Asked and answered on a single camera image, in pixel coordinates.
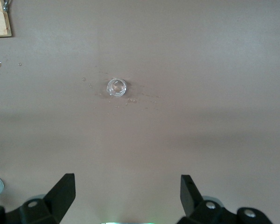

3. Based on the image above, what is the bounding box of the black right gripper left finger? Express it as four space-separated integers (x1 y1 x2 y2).
0 173 77 224

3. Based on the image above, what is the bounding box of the small clear glass measuring cup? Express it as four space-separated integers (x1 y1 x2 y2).
106 78 128 98

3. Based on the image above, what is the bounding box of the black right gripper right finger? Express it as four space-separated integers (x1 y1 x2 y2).
177 174 275 224

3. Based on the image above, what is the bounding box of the brown table cover sheet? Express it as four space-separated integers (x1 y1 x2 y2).
0 0 280 224

